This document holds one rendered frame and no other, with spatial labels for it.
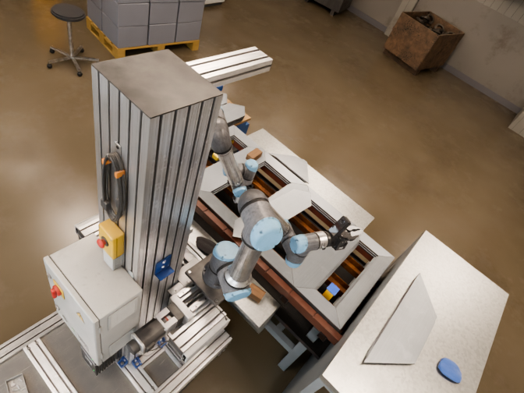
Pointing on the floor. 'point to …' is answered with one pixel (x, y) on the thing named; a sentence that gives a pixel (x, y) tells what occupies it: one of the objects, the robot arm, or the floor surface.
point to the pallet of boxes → (145, 23)
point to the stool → (69, 12)
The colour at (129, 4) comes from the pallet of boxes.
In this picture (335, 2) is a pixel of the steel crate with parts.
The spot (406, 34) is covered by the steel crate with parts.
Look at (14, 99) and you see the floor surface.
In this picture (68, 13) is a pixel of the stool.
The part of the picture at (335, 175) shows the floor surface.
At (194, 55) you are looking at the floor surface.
